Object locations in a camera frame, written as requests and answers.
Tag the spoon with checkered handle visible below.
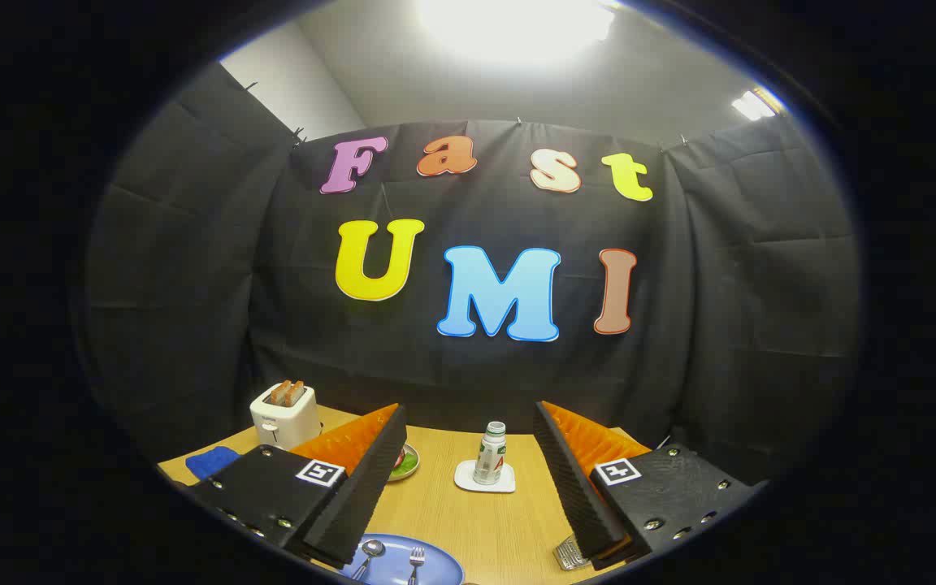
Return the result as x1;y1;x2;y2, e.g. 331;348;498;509
352;539;386;583

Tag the white toaster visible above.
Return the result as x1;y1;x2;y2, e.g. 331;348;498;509
249;382;323;452

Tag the small ceiling light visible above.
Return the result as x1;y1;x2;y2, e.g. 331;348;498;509
730;88;778;123

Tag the white drink bottle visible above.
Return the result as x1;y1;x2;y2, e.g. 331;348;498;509
473;421;508;487

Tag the blue folded cloth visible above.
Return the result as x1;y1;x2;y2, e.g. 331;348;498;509
185;445;241;482

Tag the blue plate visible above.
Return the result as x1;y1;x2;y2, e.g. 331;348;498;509
338;533;465;585

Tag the plate of sliced food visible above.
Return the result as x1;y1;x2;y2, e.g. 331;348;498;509
387;444;421;483

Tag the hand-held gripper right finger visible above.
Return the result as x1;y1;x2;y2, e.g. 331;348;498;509
533;400;768;571

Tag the large ceiling light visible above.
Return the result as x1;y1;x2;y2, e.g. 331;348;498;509
415;0;619;66

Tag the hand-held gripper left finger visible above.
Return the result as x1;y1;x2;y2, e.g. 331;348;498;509
188;403;409;570

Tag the white square coaster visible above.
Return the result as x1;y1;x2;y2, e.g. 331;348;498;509
453;460;517;494

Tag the metal wire basket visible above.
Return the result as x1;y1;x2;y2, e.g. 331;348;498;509
553;535;592;572

